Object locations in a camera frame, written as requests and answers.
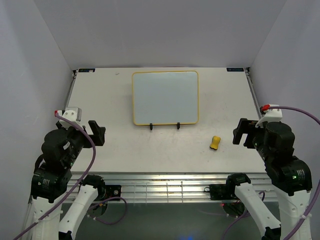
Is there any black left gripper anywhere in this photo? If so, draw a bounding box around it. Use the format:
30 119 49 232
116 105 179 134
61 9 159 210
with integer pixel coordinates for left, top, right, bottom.
57 119 106 166

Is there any yellow whiteboard eraser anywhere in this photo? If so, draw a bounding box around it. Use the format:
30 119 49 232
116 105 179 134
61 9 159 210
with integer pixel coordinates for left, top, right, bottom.
209 135 221 151

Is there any yellow framed whiteboard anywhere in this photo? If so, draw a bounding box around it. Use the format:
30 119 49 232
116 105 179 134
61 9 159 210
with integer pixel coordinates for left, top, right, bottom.
131 70 199 126

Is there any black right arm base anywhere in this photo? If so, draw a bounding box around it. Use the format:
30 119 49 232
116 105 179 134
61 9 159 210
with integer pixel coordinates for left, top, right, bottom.
203 184 246 218

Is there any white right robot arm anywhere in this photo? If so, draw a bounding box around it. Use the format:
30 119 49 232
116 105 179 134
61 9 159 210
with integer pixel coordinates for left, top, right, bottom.
225 118 312 240

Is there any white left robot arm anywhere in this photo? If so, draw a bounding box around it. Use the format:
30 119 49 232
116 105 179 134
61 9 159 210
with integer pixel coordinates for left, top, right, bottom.
31 120 106 240

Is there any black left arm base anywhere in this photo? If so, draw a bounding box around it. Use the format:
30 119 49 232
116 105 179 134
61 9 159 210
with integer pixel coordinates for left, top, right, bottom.
87 185 122 218

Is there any blue table corner label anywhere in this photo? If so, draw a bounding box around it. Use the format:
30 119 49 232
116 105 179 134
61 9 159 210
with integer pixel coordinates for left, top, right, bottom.
226 67 245 72

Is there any blue left corner label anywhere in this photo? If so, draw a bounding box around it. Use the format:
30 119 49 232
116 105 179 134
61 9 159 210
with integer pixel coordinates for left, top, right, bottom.
78 68 96 73

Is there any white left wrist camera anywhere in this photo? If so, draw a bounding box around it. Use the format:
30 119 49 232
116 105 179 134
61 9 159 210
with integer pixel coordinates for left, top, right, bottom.
54 107 82 129

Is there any metal wire board stand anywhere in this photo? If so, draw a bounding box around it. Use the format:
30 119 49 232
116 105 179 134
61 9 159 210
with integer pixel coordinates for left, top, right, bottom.
148 122 181 131

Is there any aluminium extrusion frame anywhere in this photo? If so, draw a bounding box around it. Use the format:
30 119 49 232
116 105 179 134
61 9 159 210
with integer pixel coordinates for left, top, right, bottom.
27 66 313 240

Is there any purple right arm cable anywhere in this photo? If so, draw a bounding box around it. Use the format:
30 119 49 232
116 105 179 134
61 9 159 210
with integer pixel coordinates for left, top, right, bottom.
221 106 320 240

